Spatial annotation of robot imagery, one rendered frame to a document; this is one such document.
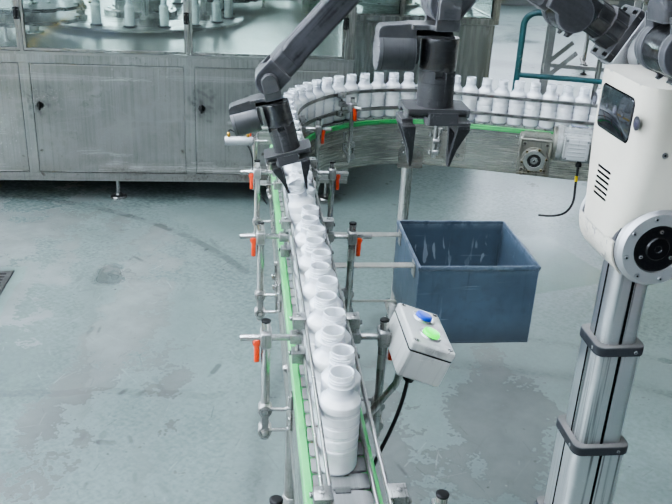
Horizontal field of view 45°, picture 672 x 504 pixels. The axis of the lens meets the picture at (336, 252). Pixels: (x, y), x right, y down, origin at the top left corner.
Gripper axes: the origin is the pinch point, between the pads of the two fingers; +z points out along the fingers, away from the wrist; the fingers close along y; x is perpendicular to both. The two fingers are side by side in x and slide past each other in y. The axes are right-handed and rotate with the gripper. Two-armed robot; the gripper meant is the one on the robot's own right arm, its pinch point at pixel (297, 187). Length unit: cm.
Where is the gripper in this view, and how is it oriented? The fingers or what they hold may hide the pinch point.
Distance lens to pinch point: 179.4
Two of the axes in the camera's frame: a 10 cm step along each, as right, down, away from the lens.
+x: 1.1, 4.1, -9.1
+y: -9.7, 2.4, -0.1
